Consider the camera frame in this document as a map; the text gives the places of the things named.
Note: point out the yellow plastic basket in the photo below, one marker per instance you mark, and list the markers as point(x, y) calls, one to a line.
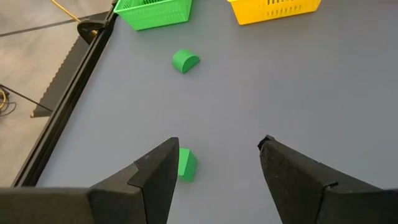
point(264, 12)

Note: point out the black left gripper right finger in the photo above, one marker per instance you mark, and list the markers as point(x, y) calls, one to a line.
point(304, 186)

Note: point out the green half-cylinder block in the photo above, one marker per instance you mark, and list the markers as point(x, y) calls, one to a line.
point(183, 62)

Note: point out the black caster foot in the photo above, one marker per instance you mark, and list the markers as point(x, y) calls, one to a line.
point(88, 29)

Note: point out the green wedge block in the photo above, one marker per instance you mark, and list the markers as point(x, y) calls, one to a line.
point(188, 165)

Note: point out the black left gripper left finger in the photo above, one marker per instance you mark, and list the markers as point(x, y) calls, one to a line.
point(155, 180)

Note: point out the green plastic basket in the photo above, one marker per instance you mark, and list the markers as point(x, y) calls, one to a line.
point(155, 15)

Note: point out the black table edge rail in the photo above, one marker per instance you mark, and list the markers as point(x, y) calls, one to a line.
point(68, 93)

